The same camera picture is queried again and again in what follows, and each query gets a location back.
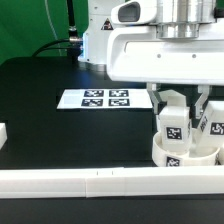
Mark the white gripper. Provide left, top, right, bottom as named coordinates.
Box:
left=107, top=0, right=224, bottom=119

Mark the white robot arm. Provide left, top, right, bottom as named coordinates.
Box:
left=78, top=0, right=224, bottom=117

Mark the white marker sheet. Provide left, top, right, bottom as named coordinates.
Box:
left=57, top=88, right=152, bottom=109

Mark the white front fence bar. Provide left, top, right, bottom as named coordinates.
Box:
left=0, top=166, right=224, bottom=199

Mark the white fence bar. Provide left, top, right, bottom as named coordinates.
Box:
left=0, top=166, right=224, bottom=199
left=0, top=123, right=7, bottom=150

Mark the white left fence bar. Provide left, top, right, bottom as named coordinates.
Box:
left=0, top=123, right=7, bottom=150

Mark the black cable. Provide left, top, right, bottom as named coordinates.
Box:
left=31, top=0, right=84, bottom=58

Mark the white thin cable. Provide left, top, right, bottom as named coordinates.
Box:
left=44, top=0, right=63, bottom=57

